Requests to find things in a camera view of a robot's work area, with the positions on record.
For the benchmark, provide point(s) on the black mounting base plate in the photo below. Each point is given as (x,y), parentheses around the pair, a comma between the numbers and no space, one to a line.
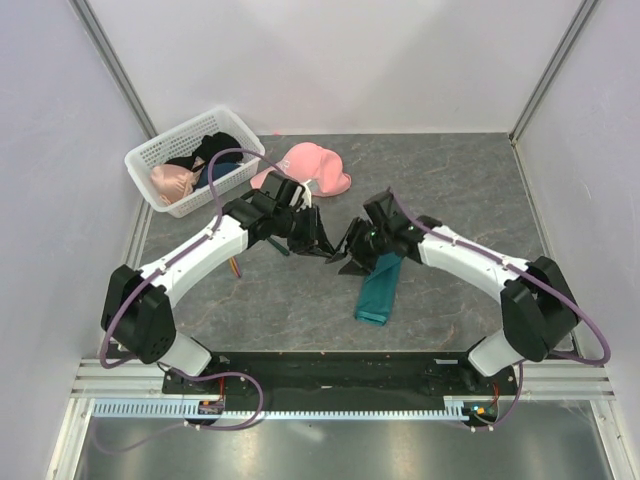
(427,374)

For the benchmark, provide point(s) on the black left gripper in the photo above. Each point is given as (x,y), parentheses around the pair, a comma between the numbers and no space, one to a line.
(315,239)

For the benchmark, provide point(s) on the navy cloth in basket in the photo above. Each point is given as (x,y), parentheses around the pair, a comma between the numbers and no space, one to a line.
(219,170)

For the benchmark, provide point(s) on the white plastic basket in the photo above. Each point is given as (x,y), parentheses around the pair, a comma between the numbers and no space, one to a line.
(180,143)

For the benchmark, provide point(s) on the aluminium frame rail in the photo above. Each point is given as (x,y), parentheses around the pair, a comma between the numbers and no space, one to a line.
(560,380)

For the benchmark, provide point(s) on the teal satin napkin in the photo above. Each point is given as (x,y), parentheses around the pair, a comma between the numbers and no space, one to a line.
(378,291)

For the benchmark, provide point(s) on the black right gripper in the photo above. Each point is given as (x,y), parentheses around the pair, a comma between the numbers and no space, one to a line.
(353,238)

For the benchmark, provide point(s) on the pink baseball cap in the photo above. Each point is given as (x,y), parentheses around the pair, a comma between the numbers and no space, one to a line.
(319,168)

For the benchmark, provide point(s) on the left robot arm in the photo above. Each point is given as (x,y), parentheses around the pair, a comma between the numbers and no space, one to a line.
(138,309)

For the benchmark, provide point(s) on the black cloth in basket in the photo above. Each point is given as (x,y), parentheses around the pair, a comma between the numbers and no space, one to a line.
(213,144)

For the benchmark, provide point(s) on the pink cloth in basket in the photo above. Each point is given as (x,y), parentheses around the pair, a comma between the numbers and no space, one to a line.
(173,182)

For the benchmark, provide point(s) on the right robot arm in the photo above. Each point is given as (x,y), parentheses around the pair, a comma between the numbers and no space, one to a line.
(536,304)

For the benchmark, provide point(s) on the light blue cable duct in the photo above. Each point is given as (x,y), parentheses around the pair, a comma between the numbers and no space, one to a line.
(183,409)

